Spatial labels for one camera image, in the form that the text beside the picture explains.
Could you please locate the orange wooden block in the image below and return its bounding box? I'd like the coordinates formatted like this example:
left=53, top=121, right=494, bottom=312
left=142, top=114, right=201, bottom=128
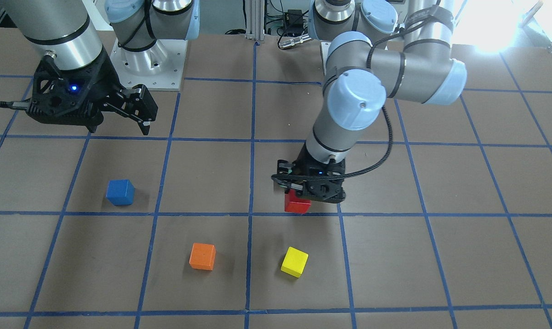
left=189, top=242, right=216, bottom=271

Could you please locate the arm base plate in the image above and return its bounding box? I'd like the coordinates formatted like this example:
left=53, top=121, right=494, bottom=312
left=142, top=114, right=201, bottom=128
left=110, top=40, right=188, bottom=91
left=321, top=42, right=337, bottom=76

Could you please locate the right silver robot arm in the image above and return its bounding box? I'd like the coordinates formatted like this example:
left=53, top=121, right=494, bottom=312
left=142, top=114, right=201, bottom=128
left=0, top=0, right=200, bottom=135

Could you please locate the blue wooden block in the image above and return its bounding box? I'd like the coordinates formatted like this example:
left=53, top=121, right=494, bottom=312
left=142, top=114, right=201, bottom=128
left=106, top=179, right=135, bottom=206

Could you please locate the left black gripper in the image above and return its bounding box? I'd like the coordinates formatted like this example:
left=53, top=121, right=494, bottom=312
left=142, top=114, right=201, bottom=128
left=271, top=149, right=346, bottom=203

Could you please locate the black power adapter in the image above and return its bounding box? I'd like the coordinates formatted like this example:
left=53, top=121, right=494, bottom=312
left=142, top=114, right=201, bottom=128
left=283, top=9, right=304, bottom=36

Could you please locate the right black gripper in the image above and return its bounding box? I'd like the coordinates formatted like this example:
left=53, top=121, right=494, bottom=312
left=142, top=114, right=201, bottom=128
left=25, top=48, right=158, bottom=136

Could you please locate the red wooden block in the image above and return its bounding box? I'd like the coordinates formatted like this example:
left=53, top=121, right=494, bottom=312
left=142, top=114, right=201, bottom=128
left=284, top=189, right=311, bottom=214

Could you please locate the yellow wooden block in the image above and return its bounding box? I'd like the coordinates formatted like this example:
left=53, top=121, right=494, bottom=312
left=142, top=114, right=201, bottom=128
left=280, top=246, right=309, bottom=278

